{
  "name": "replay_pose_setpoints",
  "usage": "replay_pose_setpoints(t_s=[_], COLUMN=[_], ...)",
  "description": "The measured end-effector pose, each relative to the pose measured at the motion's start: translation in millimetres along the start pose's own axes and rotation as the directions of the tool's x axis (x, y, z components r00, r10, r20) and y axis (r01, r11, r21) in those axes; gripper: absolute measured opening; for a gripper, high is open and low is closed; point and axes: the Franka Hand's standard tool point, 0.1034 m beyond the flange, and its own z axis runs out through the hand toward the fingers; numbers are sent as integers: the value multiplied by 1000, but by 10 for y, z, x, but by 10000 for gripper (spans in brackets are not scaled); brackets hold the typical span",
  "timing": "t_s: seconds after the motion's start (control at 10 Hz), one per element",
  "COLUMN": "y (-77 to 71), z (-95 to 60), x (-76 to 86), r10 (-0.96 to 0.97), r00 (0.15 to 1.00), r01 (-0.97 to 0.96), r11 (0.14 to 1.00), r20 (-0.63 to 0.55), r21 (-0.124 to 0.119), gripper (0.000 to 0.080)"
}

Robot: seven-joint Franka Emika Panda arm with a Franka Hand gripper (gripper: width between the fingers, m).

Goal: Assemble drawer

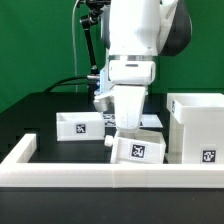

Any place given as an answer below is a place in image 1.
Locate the white hanging cable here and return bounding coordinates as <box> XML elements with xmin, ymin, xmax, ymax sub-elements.
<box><xmin>71</xmin><ymin>0</ymin><xmax>82</xmax><ymax>94</ymax></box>

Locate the black cable bundle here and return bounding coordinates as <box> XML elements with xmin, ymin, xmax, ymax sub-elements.
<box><xmin>43</xmin><ymin>75</ymin><xmax>100</xmax><ymax>94</ymax></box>

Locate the white U-shaped table fence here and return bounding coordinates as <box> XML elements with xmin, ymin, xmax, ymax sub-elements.
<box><xmin>0</xmin><ymin>134</ymin><xmax>224</xmax><ymax>188</ymax></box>

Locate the white front drawer tray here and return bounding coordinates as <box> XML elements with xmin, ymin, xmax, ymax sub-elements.
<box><xmin>104</xmin><ymin>130</ymin><xmax>166</xmax><ymax>164</ymax></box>

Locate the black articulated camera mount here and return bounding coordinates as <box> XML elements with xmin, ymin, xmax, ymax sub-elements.
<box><xmin>80</xmin><ymin>0</ymin><xmax>111</xmax><ymax>76</ymax></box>

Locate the white drawer cabinet box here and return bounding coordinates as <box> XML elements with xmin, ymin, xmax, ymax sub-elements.
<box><xmin>166</xmin><ymin>93</ymin><xmax>224</xmax><ymax>165</ymax></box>

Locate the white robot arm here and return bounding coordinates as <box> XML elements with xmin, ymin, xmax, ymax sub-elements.
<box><xmin>94</xmin><ymin>0</ymin><xmax>192</xmax><ymax>134</ymax></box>

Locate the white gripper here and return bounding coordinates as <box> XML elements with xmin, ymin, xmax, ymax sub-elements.
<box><xmin>114</xmin><ymin>85</ymin><xmax>146</xmax><ymax>133</ymax></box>

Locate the white fiducial marker sheet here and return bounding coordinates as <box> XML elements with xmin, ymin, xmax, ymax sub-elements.
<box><xmin>103</xmin><ymin>114</ymin><xmax>163</xmax><ymax>128</ymax></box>

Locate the white drawer tray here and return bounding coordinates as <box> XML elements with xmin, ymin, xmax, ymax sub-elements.
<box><xmin>56</xmin><ymin>112</ymin><xmax>105</xmax><ymax>141</ymax></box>
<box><xmin>104</xmin><ymin>130</ymin><xmax>166</xmax><ymax>164</ymax></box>

